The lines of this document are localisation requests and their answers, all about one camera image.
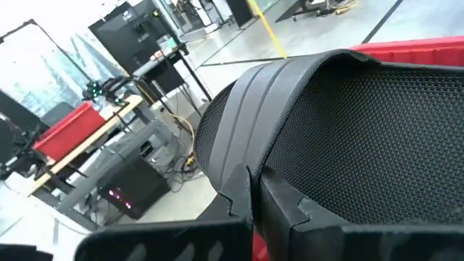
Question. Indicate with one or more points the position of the wooden work table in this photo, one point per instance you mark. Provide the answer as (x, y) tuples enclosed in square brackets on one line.
[(90, 139)]

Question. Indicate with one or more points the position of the black cabinet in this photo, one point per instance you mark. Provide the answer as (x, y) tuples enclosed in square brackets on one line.
[(239, 11)]

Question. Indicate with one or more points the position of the black monitor panel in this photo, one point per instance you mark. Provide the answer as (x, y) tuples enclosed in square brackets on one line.
[(130, 40)]

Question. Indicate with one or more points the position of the black desk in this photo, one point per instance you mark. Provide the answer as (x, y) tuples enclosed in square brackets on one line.
[(163, 74)]

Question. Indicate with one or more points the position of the red plastic bin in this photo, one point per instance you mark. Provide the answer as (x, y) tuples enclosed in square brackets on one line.
[(69, 134), (417, 50)]

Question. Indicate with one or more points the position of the black computer tower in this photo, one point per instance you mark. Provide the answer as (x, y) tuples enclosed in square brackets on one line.
[(137, 188)]

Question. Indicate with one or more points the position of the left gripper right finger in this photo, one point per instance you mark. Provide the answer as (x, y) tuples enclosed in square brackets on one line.
[(279, 210)]

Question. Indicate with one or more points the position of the translucent framed screen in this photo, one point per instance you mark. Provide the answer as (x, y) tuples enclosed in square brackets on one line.
[(36, 72)]

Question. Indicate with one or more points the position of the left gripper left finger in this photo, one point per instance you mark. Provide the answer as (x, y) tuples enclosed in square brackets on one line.
[(239, 199)]

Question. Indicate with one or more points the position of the black dolly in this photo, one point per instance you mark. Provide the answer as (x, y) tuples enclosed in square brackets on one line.
[(315, 7)]

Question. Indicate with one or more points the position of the black equipment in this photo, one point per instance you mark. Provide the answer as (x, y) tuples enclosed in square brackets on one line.
[(14, 145)]

